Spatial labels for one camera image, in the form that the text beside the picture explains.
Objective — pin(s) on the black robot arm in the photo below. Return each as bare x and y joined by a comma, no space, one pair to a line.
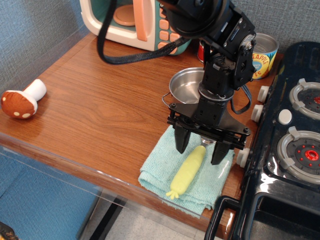
228,37

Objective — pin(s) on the small stainless steel pot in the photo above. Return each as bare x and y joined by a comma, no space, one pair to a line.
183,86

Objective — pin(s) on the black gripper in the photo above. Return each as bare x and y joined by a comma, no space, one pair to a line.
208,118

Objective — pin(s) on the black toy stove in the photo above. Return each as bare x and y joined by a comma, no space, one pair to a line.
280,190

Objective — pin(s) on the tomato sauce can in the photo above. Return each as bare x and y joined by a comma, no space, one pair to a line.
200,52

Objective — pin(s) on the toy microwave teal and cream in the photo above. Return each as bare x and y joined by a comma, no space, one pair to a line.
136,23

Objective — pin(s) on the pineapple slices can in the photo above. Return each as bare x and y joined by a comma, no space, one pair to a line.
264,54

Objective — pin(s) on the spoon with yellow-green handle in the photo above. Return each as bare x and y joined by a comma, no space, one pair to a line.
188,170

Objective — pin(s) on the plush brown mushroom toy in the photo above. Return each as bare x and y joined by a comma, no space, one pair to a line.
23,104

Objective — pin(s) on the light blue folded cloth napkin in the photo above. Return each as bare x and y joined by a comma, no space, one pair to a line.
159,169

